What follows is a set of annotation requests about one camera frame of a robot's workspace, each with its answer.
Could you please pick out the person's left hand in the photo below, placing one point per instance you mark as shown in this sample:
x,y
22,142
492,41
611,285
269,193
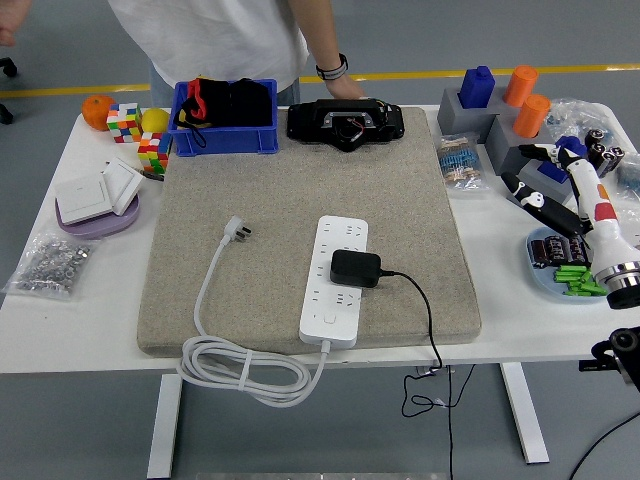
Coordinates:
x,y
346,89

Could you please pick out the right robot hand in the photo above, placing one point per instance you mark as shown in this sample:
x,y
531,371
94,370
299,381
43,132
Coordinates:
x,y
607,235

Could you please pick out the person's right hand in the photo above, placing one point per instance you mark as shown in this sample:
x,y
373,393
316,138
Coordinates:
x,y
11,20

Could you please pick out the white power strip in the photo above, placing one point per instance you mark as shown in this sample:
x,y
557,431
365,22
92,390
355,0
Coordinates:
x,y
345,230

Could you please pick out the black plug adapter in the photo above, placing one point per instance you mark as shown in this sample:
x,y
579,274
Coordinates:
x,y
355,267

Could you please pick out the person's left forearm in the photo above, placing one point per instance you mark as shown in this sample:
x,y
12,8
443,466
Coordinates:
x,y
317,30

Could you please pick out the person's wristband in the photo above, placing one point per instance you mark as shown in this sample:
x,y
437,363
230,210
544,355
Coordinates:
x,y
332,70

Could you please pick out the clear plastic bag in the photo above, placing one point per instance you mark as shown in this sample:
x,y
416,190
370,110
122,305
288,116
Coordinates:
x,y
632,220

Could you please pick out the black chair caster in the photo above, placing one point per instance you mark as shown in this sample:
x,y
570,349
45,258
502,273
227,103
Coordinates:
x,y
5,114
8,67

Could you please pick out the black electronic device housing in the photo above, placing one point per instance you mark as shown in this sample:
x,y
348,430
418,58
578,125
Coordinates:
x,y
307,120

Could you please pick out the row of dark capacitors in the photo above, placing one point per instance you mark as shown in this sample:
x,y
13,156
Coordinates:
x,y
555,250

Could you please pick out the pile of green batteries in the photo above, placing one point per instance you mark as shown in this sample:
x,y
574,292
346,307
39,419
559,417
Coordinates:
x,y
575,282

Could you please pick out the bundle of black capacitors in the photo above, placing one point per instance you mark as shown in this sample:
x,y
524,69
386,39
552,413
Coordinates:
x,y
605,154

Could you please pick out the light blue plate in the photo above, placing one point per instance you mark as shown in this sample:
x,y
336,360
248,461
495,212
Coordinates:
x,y
540,280

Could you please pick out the blue square peg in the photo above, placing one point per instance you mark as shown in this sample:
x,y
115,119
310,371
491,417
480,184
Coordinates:
x,y
550,172
477,89

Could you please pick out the grey-brown mat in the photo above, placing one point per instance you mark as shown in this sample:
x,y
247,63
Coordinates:
x,y
300,175

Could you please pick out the black and red cloth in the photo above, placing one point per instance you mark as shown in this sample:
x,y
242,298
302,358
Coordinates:
x,y
247,102

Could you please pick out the clear bag of blue parts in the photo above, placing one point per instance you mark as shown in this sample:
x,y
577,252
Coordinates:
x,y
572,116

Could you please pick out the orange fruit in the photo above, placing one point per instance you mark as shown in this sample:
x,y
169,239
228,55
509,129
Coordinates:
x,y
95,113

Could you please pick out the blue plastic bin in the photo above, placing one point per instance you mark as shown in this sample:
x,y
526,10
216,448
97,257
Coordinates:
x,y
225,140

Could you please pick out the table control panel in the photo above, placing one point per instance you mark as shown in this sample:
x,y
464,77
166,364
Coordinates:
x,y
590,366

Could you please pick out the bag of resistors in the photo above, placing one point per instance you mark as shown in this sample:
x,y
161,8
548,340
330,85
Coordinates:
x,y
457,162

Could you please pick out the person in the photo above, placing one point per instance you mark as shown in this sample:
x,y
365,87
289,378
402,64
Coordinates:
x,y
215,40

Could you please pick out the orange cylinder peg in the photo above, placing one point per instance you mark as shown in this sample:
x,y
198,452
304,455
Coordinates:
x,y
520,86
531,116

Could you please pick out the colourful puzzle cube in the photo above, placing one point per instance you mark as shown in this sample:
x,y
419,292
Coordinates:
x,y
152,153
125,123

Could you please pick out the yellow lemon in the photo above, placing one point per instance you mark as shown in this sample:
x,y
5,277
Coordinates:
x,y
155,121

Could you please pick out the purple tray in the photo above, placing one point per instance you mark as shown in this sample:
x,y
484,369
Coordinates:
x,y
97,227

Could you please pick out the bag of metal nuts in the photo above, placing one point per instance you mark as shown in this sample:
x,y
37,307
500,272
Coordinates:
x,y
52,265

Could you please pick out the large white wall switch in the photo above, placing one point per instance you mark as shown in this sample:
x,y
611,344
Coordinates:
x,y
82,199

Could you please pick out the small white wall switch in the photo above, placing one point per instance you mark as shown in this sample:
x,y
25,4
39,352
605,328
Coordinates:
x,y
122,181

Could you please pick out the metal bracket under table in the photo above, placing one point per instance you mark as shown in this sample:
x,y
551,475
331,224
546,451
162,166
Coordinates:
x,y
429,371

